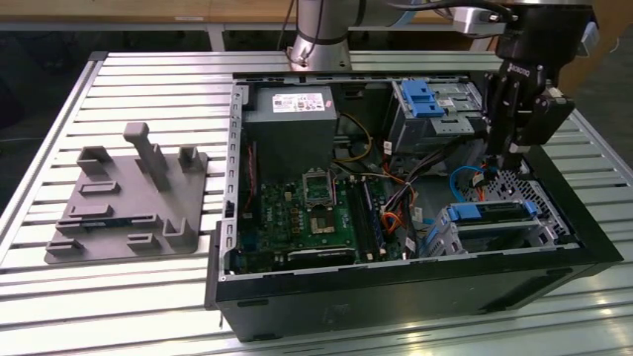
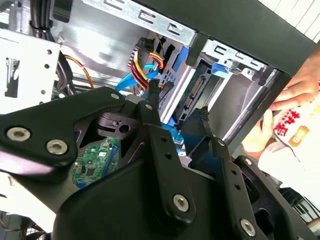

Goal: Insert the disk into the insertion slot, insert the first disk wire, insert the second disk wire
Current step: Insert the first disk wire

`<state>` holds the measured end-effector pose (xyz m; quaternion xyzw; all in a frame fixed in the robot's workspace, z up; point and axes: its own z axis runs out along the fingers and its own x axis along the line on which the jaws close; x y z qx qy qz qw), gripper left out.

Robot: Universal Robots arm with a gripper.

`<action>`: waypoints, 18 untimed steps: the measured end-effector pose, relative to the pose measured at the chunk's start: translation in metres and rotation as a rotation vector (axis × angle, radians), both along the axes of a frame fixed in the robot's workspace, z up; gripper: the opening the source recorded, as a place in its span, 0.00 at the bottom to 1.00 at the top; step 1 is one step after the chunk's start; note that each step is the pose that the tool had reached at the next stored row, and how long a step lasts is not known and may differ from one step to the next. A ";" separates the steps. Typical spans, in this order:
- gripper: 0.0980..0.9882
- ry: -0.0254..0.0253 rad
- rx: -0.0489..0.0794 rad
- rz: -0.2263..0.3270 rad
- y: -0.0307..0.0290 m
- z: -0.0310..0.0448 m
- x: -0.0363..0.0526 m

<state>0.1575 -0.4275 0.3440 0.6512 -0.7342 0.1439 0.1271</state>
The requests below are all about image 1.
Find hard disk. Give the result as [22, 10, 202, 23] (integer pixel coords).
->
[446, 200, 538, 224]

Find blue data wire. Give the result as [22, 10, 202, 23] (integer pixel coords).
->
[448, 165, 496, 205]

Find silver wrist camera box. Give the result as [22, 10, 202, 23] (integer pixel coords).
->
[450, 7, 518, 36]

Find yellow wire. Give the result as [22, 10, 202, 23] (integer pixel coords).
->
[332, 113, 373, 165]

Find metal drive cage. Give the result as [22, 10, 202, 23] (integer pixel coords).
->
[389, 79, 490, 144]

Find black open PC case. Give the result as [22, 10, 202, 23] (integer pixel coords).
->
[205, 70, 623, 342]

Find metal disk bay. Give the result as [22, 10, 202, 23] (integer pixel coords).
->
[434, 200, 582, 259]

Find grey parts rack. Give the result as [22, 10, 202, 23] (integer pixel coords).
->
[44, 121, 213, 266]

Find CPU socket with gold contacts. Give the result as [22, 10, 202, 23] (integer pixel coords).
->
[308, 208, 340, 239]

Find thick black wrist cable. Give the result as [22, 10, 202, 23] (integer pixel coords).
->
[388, 0, 518, 22]

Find black graphics card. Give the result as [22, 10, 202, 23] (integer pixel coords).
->
[285, 246, 356, 266]

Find wooden desk metal frame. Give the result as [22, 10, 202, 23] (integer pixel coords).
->
[0, 0, 501, 53]

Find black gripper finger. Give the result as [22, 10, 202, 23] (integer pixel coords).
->
[508, 88, 577, 155]
[484, 70, 534, 179]

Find metal socket cover frame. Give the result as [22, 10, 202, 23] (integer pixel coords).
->
[301, 168, 340, 208]

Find black cable bundle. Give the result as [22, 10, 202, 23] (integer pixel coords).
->
[380, 136, 484, 223]

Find black RAM slot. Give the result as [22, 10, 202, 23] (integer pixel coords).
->
[365, 178, 393, 257]
[345, 177, 376, 261]
[358, 177, 386, 259]
[352, 177, 381, 260]

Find grey power supply box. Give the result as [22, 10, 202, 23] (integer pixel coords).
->
[244, 85, 340, 179]

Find green Dell motherboard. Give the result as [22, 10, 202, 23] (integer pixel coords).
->
[232, 174, 412, 268]

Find orange red wire bundle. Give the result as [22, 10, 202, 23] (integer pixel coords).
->
[381, 211, 405, 237]

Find blue plastic drive bracket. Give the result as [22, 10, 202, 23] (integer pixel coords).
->
[401, 79, 440, 118]

